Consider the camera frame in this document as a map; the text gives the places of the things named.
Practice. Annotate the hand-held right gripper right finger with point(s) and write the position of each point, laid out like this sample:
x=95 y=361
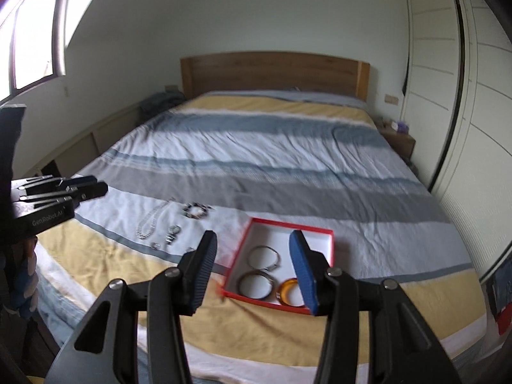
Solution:
x=304 y=272

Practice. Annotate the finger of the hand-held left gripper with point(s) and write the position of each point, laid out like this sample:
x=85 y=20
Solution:
x=60 y=182
x=80 y=194

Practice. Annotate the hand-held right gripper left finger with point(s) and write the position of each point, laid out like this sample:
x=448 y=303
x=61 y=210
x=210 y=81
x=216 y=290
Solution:
x=202 y=276

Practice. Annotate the red cardboard box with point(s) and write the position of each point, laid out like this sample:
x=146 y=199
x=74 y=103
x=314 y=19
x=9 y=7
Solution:
x=264 y=236

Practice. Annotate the amber bangle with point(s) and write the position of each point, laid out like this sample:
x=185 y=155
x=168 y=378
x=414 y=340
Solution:
x=284 y=290

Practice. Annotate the thin silver bangle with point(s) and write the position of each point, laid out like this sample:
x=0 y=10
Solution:
x=276 y=256

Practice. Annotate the wide silver bangle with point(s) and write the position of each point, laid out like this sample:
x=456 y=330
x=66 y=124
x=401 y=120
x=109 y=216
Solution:
x=242 y=286

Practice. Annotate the low beige cabinet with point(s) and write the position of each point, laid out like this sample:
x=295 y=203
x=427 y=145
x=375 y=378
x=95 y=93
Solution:
x=80 y=140

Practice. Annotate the bed with striped duvet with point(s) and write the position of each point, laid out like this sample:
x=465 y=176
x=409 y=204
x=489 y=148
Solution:
x=280 y=160

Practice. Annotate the dark grey cloth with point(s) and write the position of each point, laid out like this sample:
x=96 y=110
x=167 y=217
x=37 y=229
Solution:
x=160 y=104

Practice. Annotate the window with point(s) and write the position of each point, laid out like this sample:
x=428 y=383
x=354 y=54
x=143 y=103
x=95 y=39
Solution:
x=32 y=40

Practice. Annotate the wooden nightstand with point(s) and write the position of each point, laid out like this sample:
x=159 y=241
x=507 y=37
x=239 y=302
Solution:
x=400 y=142

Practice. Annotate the purple tissue box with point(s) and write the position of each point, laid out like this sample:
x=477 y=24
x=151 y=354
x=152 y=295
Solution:
x=401 y=127

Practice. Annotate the blue folded cloth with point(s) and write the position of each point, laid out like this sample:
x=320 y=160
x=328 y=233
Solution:
x=500 y=284

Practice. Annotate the wooden bed headboard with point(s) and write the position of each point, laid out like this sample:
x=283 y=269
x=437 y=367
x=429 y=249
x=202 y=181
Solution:
x=272 y=72

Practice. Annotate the red cloth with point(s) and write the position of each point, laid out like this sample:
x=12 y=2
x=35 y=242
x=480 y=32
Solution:
x=504 y=322

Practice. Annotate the white wardrobe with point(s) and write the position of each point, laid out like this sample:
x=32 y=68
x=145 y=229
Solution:
x=460 y=108

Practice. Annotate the wall socket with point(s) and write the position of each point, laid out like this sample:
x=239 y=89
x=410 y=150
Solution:
x=171 y=88

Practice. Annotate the wall switch panel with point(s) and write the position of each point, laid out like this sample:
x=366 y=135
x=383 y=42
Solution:
x=391 y=99

